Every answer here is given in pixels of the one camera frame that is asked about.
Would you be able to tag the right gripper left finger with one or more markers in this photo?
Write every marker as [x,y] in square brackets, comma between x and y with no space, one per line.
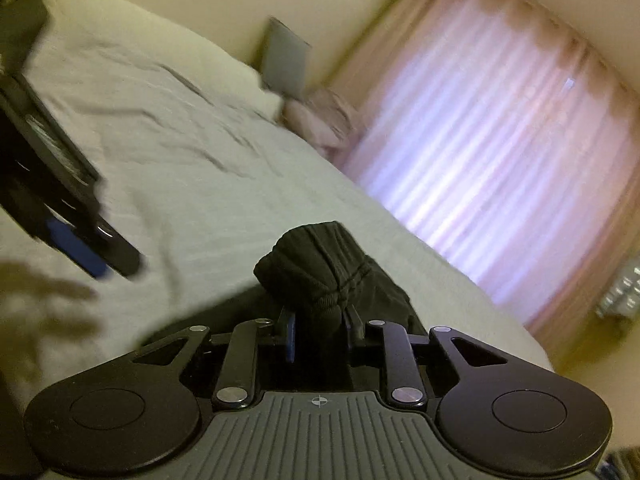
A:
[254,342]

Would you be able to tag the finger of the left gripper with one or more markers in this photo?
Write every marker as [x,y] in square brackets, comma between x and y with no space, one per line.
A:
[62,238]
[117,252]

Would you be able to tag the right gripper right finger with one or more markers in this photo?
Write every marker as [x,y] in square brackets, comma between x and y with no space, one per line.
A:
[386,346]

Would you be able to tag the black pants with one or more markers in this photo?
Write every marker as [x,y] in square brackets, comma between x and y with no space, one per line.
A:
[321,290]

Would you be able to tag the striped grey bed cover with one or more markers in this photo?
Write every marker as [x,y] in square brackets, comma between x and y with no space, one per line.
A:
[203,186]

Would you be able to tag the white pillow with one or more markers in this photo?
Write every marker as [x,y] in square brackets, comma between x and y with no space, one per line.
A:
[209,67]

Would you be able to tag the hanging grey patterned garment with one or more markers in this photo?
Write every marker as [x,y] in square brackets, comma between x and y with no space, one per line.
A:
[621,300]

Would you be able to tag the pink crumpled blanket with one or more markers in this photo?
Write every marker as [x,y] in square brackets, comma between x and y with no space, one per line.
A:
[324,120]

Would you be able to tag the grey pillow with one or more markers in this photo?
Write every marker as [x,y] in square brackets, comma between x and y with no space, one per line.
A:
[284,61]

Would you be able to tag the pink window curtain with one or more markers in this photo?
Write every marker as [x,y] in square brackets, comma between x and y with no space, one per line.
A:
[500,137]

